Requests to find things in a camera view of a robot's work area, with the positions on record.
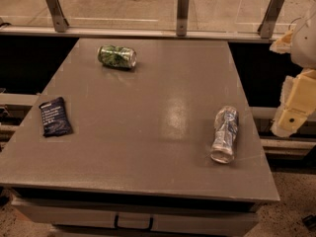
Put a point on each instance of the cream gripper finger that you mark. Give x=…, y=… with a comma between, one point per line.
x=283, y=44
x=288, y=121

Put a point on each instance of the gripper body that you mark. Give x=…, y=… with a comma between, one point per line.
x=305, y=44

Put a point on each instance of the silver blue redbull can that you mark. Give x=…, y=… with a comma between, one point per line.
x=225, y=132

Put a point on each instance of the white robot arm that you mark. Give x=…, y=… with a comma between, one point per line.
x=303, y=44

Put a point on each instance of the green soda can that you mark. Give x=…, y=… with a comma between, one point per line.
x=117, y=56

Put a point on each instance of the metal railing beam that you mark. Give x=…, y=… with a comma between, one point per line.
x=132, y=34

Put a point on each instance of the dark blue snack packet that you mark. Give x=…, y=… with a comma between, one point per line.
x=54, y=118

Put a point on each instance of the grey table drawer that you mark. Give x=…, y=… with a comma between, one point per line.
x=94, y=219

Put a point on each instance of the right metal bracket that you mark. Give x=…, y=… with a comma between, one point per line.
x=267, y=26

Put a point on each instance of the metal bracket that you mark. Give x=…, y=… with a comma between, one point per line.
x=182, y=17
x=267, y=26
x=59, y=21

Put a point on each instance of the middle metal bracket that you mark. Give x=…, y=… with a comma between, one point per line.
x=182, y=17

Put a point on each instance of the black drawer handle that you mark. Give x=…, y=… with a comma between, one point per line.
x=133, y=222

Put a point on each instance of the left metal bracket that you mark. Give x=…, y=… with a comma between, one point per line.
x=59, y=21

